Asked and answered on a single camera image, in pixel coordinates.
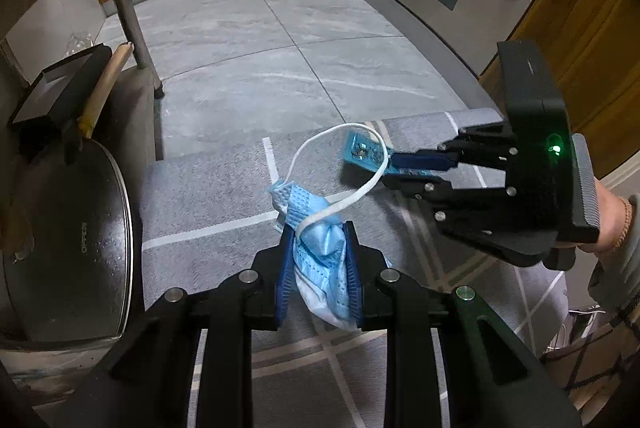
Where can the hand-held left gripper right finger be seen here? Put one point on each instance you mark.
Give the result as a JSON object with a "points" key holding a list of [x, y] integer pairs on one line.
{"points": [[351, 278]]}

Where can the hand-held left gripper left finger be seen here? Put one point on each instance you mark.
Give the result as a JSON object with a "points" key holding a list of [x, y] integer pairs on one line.
{"points": [[286, 278]]}

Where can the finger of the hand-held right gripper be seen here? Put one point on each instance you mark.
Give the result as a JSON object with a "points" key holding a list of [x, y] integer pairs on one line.
{"points": [[420, 161], [430, 188]]}

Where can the blue face mask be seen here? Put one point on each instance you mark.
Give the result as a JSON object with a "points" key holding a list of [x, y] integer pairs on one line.
{"points": [[320, 243]]}

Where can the blue blister pack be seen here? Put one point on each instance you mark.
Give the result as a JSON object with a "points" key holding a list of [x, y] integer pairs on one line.
{"points": [[362, 153]]}

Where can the person's right forearm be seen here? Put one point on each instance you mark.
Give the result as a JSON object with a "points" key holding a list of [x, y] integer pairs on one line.
{"points": [[620, 278]]}

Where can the person's right hand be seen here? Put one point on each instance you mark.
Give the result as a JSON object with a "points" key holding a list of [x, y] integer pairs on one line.
{"points": [[610, 218]]}

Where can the grey mat with white lines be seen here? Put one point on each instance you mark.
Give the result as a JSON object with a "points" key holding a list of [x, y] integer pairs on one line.
{"points": [[210, 208]]}

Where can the black box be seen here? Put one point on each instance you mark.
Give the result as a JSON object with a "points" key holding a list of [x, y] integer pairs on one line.
{"points": [[55, 88]]}

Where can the crumpled clear plastic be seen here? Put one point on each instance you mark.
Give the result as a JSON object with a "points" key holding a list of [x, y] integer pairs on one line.
{"points": [[80, 43]]}

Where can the metal rack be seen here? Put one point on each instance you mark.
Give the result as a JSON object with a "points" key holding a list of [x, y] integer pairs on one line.
{"points": [[125, 8]]}

